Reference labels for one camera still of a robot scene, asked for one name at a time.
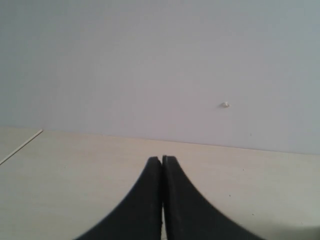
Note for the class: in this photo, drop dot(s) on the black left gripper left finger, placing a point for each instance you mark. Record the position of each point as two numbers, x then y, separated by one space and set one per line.
139 215

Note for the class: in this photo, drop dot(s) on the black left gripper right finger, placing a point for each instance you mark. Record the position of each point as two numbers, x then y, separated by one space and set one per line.
188 215

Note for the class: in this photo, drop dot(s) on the small white wall hook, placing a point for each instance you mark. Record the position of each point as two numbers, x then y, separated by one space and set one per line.
225 105

